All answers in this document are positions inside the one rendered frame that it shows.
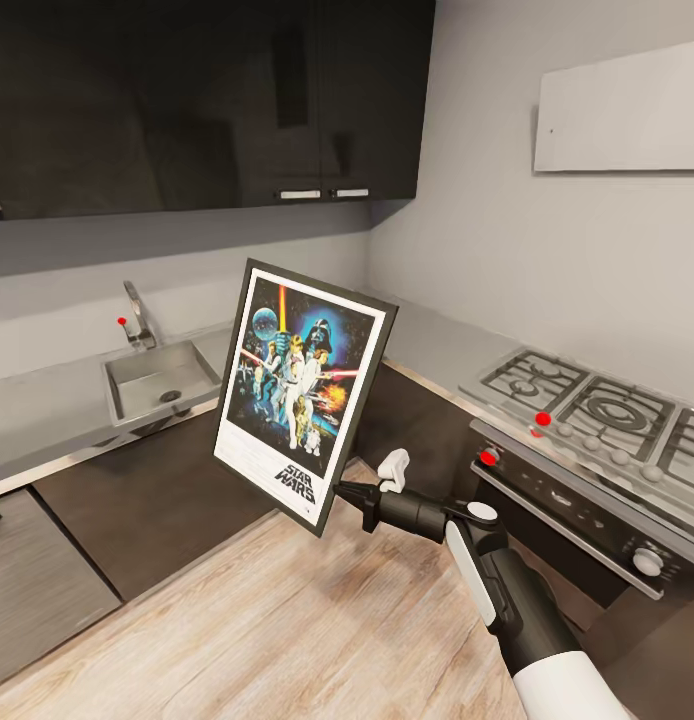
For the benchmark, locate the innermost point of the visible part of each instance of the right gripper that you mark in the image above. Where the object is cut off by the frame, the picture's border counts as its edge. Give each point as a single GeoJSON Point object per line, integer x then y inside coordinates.
{"type": "Point", "coordinates": [398, 509]}

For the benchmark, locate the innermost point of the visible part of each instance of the range hood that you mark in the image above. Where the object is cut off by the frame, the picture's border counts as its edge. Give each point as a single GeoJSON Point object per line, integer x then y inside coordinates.
{"type": "Point", "coordinates": [634, 112]}

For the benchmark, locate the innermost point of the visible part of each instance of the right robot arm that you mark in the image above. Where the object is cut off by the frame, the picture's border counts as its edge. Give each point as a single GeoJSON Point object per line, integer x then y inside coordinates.
{"type": "Point", "coordinates": [553, 676]}

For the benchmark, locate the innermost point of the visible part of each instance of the poster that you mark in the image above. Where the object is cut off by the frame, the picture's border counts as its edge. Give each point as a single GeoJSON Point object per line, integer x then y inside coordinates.
{"type": "Point", "coordinates": [302, 362]}

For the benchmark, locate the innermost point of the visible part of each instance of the cabinet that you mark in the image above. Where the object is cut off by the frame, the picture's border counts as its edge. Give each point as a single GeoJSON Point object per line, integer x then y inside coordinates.
{"type": "Point", "coordinates": [72, 142]}
{"type": "Point", "coordinates": [263, 103]}

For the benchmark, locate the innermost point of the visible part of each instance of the drop in sink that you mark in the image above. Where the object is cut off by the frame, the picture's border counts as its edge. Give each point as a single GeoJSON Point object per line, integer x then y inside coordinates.
{"type": "Point", "coordinates": [147, 381]}

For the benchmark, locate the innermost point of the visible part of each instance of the dishwasher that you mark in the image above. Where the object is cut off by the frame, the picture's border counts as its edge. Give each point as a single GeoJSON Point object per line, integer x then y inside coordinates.
{"type": "Point", "coordinates": [50, 588]}

